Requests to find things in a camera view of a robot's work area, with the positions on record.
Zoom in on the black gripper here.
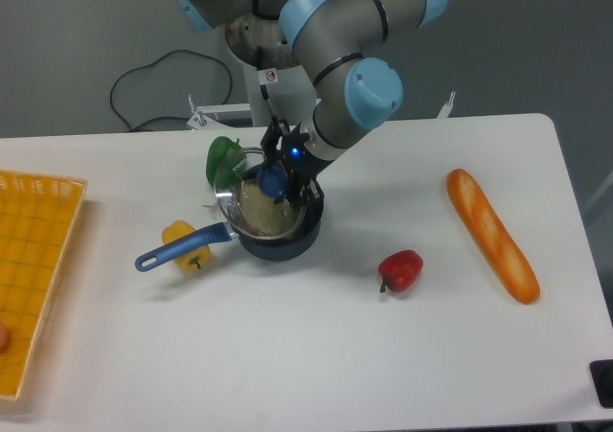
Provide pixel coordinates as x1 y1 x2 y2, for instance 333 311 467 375
259 120 334 207

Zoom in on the white clamp bracket right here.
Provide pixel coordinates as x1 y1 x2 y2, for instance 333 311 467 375
437 91 456 119

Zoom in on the white metal table bracket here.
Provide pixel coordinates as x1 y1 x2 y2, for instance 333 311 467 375
186 94 253 130

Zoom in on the glass lid blue knob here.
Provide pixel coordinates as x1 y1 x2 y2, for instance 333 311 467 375
213 148 306 240

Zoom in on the green bell pepper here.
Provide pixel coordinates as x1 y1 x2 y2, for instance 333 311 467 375
206 136 245 189

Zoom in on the red bell pepper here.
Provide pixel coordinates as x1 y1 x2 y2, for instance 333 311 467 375
377 250 424 293

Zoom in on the yellow woven basket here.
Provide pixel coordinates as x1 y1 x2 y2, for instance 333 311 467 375
1 170 87 401

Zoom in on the black cable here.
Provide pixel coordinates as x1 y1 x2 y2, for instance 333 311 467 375
109 49 234 133

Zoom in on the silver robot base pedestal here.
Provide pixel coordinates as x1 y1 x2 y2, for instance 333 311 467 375
224 13 317 126

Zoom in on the black device at edge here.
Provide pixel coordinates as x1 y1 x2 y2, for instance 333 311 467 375
589 359 613 409

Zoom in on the yellow bell pepper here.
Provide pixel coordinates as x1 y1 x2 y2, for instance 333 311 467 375
161 219 213 274

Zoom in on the orange baguette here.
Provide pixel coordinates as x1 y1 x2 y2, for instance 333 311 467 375
445 169 540 305

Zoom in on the dark blue saucepan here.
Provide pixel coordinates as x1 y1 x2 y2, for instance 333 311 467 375
135 191 324 272

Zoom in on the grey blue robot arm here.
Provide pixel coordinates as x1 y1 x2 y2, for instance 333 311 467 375
176 0 448 205

